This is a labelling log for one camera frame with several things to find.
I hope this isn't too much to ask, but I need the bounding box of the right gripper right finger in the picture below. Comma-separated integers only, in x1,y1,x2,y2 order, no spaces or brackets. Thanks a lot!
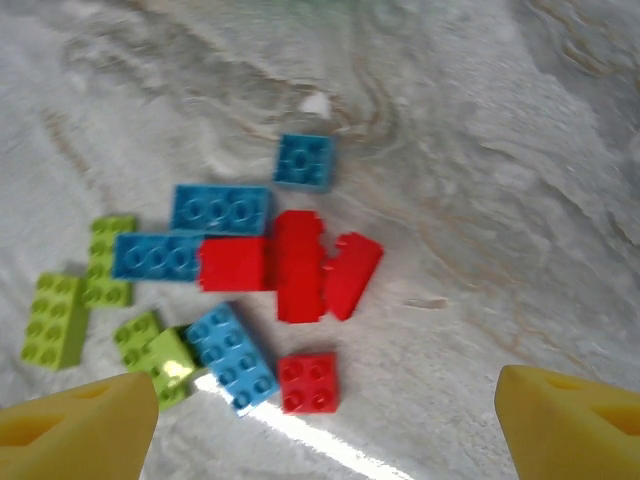
493,363,640,480

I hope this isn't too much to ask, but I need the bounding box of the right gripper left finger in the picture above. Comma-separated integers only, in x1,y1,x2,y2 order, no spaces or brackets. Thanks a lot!
0,371,161,480

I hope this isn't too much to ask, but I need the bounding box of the small lime green lego brick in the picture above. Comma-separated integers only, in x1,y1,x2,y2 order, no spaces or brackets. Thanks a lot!
141,325,199,413

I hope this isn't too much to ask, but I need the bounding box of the small red lego brick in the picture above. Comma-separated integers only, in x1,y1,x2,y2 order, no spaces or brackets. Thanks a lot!
276,351,342,416

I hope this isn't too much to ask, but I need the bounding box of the small blue lego brick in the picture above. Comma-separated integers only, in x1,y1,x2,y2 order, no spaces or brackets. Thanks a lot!
271,133,336,194

